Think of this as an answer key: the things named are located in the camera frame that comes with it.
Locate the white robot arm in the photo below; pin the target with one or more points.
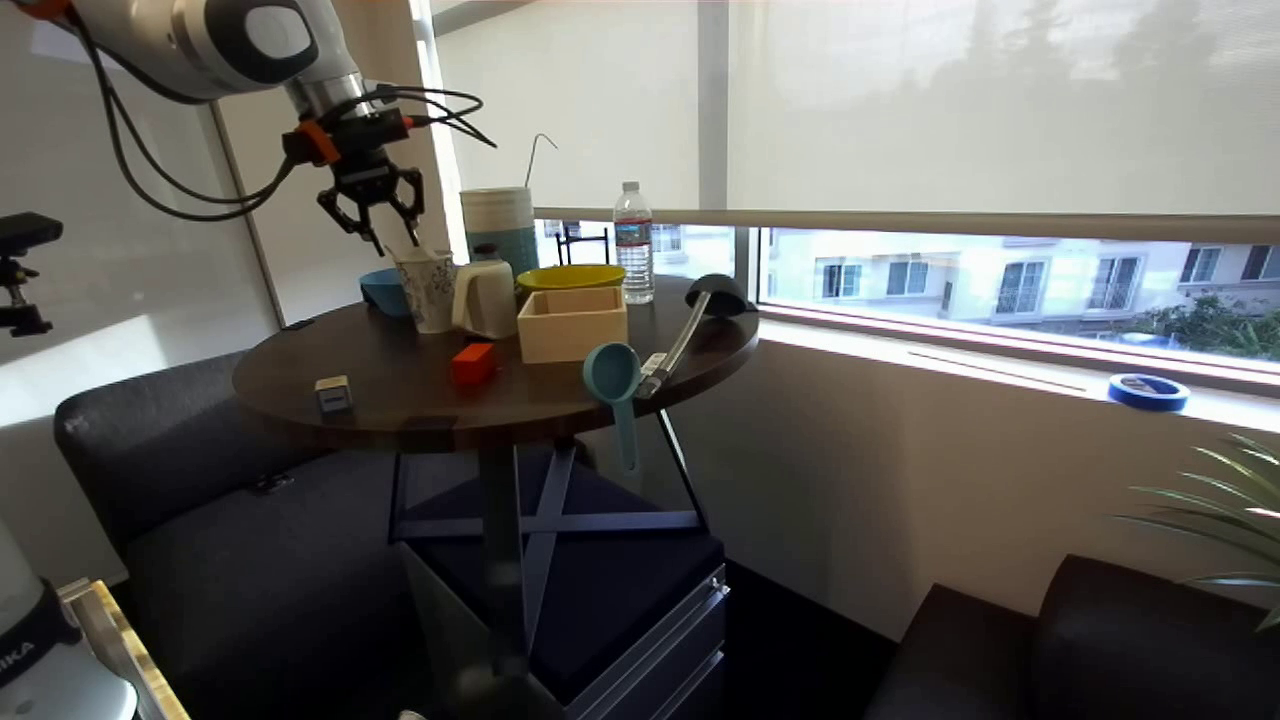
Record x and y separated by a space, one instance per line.
173 41

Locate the green potted plant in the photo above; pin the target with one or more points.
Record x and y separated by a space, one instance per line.
1226 522

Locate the white window frame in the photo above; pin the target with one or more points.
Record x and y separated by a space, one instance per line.
715 133

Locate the small wooden block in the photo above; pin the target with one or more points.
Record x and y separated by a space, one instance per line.
333 394

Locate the blue round disc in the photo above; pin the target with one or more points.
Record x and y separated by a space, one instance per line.
1146 394

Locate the white plastic pitcher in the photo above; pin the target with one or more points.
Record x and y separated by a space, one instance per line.
482 303

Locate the dark grey sofa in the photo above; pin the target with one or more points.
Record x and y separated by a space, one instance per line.
226 563

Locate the clear water bottle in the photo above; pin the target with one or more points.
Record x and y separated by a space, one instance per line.
635 245

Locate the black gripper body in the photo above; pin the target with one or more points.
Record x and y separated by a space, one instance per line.
367 144

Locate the white cylinder with black band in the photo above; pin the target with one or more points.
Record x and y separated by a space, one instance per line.
25 603

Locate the teal ball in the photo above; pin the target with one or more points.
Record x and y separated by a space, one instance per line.
611 370

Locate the blue plastic bowl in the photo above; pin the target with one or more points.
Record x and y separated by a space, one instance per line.
380 294

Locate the white roller blind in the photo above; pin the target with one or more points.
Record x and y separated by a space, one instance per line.
586 82
1001 105

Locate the cream open box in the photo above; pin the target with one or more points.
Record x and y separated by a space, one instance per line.
573 332

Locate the yellow bowl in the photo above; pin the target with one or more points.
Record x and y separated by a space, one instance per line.
568 278

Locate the white teal ribbed container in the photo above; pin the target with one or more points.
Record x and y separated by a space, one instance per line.
502 220

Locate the thin bent rod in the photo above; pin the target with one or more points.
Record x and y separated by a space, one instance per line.
528 154

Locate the light wooden board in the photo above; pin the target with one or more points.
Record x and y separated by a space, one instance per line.
125 653

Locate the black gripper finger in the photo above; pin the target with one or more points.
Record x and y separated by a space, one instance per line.
359 194
411 194

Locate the patterned paper cup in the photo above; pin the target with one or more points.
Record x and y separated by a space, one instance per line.
426 303

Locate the dark metal table base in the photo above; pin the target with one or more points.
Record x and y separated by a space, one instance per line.
502 534

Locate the orange red block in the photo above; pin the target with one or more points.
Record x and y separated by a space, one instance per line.
473 365

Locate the black leather armchair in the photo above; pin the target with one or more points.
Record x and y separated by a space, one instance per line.
1093 653

